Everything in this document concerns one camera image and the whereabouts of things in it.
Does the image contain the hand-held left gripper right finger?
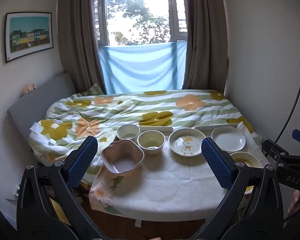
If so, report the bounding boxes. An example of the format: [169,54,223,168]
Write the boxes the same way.
[194,137,283,240]

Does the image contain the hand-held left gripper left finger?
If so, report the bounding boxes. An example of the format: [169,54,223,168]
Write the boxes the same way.
[16,136,103,240]

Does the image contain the yellow rimmed plate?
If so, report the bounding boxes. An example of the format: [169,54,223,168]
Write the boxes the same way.
[229,151,263,195]

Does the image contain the plain white plate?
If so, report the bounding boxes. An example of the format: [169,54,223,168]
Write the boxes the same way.
[211,126,246,153]

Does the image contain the chick print plate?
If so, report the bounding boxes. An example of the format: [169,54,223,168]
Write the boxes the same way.
[168,128,206,157]

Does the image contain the pink plastic basin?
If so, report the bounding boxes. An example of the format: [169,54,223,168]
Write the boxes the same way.
[101,140,145,175]

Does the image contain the cream bowl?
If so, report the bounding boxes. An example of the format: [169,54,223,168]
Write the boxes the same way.
[137,130,166,155]
[116,124,141,141]

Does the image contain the person's right hand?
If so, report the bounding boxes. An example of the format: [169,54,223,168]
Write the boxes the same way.
[287,189,300,217]

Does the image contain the cream floral tablecloth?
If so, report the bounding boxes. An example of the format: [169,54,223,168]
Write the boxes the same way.
[89,121,266,214]

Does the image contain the white paper packet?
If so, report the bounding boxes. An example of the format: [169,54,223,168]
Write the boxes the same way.
[30,122,44,134]

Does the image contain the floral striped blanket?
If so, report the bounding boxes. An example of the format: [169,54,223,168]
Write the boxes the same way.
[28,90,255,178]

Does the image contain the grey headboard cushion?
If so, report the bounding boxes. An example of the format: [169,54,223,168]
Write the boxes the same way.
[6,72,77,144]

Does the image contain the green floral pillow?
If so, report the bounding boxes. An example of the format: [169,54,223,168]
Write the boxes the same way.
[84,83,106,97]

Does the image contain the small plush toy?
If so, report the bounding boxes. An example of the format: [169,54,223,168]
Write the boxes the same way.
[22,83,37,96]

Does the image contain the light blue cloth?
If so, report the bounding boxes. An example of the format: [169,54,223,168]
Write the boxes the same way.
[98,41,187,95]

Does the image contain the brown curtain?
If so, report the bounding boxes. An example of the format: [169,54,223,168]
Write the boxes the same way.
[57,0,108,96]
[181,0,228,90]

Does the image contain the framed picture of houses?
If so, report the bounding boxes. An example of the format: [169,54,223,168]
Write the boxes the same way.
[5,12,53,63]

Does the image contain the window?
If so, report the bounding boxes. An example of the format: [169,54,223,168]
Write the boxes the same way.
[92,0,189,47]

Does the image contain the black cable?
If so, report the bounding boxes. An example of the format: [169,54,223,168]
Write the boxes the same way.
[274,62,300,143]

